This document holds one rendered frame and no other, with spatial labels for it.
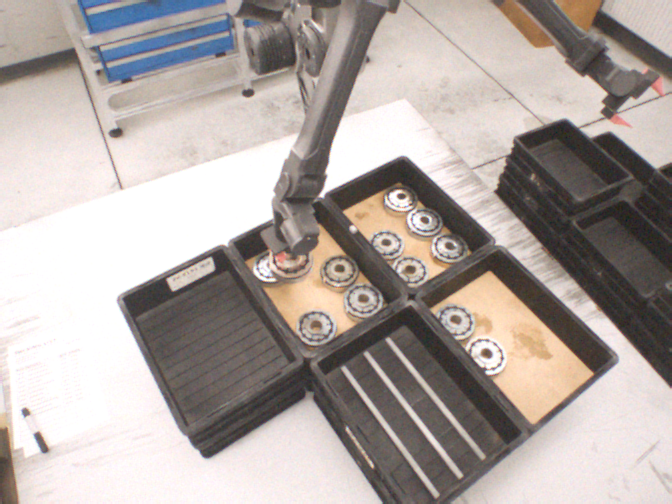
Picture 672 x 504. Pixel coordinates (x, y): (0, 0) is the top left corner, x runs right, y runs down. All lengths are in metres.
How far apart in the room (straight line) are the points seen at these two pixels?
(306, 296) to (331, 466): 0.42
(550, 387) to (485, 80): 2.57
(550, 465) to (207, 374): 0.86
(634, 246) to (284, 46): 1.59
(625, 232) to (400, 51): 2.05
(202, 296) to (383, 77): 2.40
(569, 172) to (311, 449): 1.59
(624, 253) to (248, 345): 1.58
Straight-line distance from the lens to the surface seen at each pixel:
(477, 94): 3.46
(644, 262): 2.32
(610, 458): 1.49
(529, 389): 1.32
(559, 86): 3.73
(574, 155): 2.43
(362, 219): 1.50
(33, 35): 3.88
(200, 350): 1.31
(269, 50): 1.99
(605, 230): 2.35
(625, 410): 1.56
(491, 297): 1.41
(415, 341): 1.30
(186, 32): 3.03
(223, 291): 1.38
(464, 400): 1.26
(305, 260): 1.17
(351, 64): 0.88
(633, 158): 2.79
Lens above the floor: 1.98
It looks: 54 degrees down
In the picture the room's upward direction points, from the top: 1 degrees clockwise
